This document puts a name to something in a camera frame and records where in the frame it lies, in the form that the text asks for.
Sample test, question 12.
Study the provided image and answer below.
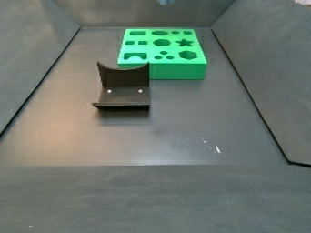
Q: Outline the blue object at top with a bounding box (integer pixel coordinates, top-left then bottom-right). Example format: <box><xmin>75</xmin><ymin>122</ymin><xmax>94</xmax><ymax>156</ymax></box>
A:
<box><xmin>157</xmin><ymin>0</ymin><xmax>175</xmax><ymax>5</ymax></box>

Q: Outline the black curved holder stand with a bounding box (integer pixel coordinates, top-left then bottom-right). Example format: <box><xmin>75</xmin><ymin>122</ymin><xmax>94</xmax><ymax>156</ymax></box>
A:
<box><xmin>92</xmin><ymin>63</ymin><xmax>151</xmax><ymax>109</ymax></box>

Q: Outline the green shape sorter block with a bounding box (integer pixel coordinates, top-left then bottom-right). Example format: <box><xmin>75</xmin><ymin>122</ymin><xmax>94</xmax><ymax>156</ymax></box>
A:
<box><xmin>118</xmin><ymin>28</ymin><xmax>209</xmax><ymax>80</ymax></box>

